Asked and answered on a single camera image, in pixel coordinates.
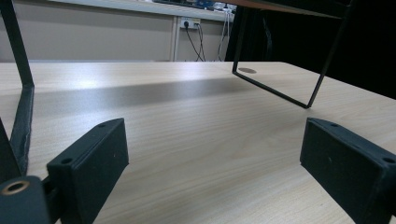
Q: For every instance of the black metal shelf wooden top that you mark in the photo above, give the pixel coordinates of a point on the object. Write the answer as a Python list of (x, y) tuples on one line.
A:
[(17, 46)]

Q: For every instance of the grey wall ledge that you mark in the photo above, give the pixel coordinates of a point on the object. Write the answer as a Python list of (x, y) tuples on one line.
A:
[(124, 5)]

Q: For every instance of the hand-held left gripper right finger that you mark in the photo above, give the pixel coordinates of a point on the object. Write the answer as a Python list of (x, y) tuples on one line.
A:
[(345, 165)]

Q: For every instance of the dark curtain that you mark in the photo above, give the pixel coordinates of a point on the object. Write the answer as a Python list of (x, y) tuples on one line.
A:
[(367, 46)]

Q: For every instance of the white wall socket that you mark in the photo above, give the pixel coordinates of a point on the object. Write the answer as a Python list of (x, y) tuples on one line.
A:
[(193, 21)]

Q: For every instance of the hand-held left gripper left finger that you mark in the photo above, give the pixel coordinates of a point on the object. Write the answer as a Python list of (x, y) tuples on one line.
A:
[(93, 168)]

